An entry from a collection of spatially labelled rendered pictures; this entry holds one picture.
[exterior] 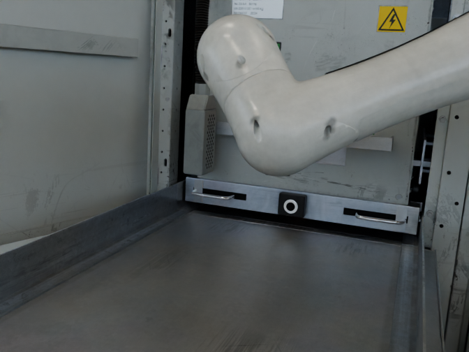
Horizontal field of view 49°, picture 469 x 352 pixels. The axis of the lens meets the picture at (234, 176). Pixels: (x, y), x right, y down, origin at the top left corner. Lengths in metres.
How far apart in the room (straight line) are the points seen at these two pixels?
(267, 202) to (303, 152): 0.60
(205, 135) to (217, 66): 0.48
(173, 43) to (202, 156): 0.27
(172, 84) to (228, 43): 0.57
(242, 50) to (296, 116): 0.11
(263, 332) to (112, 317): 0.21
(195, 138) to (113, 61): 0.25
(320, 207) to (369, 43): 0.37
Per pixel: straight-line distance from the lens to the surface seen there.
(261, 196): 1.21
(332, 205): 1.17
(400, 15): 1.15
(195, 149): 1.14
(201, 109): 1.12
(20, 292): 0.83
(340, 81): 0.64
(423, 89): 0.68
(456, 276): 1.17
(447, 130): 1.11
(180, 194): 1.27
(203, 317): 0.74
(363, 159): 1.16
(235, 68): 0.65
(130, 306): 0.77
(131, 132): 1.23
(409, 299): 0.87
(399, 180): 1.16
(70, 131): 1.13
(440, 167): 1.12
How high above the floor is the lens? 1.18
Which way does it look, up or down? 11 degrees down
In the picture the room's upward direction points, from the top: 3 degrees clockwise
